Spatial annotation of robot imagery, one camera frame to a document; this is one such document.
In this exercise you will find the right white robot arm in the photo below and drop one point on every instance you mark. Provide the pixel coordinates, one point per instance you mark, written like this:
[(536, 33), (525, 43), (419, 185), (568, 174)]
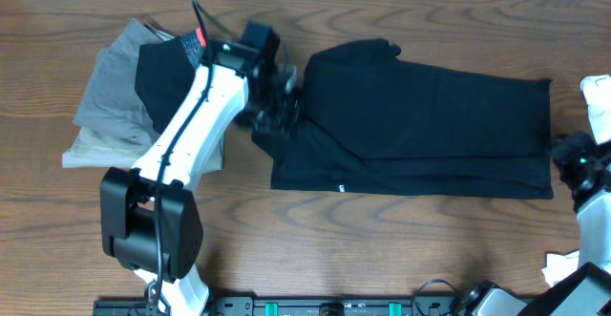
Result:
[(584, 292)]

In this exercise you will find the black shorts red waistband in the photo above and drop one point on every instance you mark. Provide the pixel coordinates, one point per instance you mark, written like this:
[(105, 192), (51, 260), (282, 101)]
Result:
[(165, 73)]

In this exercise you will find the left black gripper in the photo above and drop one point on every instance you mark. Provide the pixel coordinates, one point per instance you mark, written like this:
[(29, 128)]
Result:
[(284, 120)]

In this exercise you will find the white garment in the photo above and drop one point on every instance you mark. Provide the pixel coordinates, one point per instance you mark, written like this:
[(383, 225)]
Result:
[(596, 106)]

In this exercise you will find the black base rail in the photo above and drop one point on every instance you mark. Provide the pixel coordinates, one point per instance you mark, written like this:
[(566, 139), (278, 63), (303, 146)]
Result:
[(247, 306)]

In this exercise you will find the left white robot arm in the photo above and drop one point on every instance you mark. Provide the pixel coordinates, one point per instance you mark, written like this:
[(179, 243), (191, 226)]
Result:
[(149, 219)]

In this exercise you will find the black t-shirt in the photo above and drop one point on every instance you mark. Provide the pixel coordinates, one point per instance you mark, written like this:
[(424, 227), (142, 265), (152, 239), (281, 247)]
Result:
[(372, 123)]

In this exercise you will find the grey folded shorts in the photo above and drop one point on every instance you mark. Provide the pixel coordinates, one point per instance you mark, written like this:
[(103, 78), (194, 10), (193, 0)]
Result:
[(115, 129)]

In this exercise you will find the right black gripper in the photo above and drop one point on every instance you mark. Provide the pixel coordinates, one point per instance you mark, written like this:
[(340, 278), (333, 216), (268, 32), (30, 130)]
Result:
[(564, 147)]

